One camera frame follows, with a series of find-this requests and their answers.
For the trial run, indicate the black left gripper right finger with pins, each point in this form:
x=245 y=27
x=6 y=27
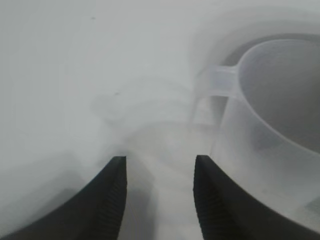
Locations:
x=230 y=212

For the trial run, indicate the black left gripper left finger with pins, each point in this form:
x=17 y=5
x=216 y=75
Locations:
x=82 y=212

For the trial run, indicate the translucent plastic measuring cup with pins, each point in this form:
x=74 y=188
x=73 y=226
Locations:
x=250 y=140

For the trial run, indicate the stainless steel mixing bowl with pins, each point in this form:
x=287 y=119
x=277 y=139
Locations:
x=233 y=53

